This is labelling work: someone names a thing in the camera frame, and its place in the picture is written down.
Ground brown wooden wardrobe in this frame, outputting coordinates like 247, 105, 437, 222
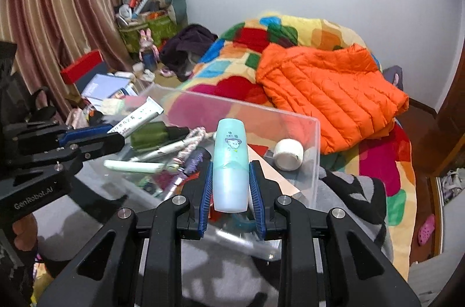
430, 31, 465, 184

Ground white toothpaste tube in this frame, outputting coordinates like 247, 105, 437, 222
107, 100, 164, 139

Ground white tape roll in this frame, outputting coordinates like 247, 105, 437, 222
273, 139, 305, 171

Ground striped pink beige curtain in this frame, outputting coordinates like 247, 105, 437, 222
0, 0, 136, 119

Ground blue book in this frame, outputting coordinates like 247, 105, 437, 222
81, 73, 137, 105

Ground clear plastic storage box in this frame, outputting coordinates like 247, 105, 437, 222
83, 85, 322, 261

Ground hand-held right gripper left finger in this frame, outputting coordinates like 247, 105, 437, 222
36, 160, 215, 307

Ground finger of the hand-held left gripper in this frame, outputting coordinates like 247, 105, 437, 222
54, 132, 126, 163
57, 123, 114, 145

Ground purple comb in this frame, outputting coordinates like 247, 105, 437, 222
181, 148, 213, 181

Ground pale green tube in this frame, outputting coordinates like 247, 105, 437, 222
103, 159, 181, 174

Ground blue bottle with pink bunny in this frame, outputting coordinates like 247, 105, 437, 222
139, 29, 159, 72

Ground grey purple garment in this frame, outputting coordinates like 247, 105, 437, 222
383, 65, 404, 90

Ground grey and black cloth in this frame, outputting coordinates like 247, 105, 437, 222
32, 167, 395, 307

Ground pink slipper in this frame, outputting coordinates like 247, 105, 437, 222
416, 213, 436, 247

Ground light blue plastic bottle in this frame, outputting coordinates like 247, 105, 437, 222
211, 118, 250, 214

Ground red box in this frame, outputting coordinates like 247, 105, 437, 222
60, 49, 103, 85

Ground dark purple clothes pile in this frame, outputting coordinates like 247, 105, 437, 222
159, 23, 219, 83

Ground person's left hand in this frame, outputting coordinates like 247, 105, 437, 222
12, 212, 39, 252

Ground white cabinet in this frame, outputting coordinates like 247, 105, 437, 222
408, 248, 448, 307

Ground colourful patchwork blanket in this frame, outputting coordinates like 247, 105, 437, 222
177, 13, 417, 268

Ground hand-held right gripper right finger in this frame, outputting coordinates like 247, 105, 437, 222
248, 160, 422, 307

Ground orange down jacket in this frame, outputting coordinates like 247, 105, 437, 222
255, 43, 410, 156

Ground braided white pink rope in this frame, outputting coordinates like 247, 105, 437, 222
172, 126, 217, 172

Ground dark green bottle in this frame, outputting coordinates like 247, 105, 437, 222
130, 121, 190, 152

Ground white shoes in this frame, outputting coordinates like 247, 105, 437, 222
437, 168, 463, 201

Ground white marker pen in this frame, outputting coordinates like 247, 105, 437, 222
128, 139, 190, 163

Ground green bag with clutter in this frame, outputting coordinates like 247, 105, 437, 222
116, 11, 179, 56

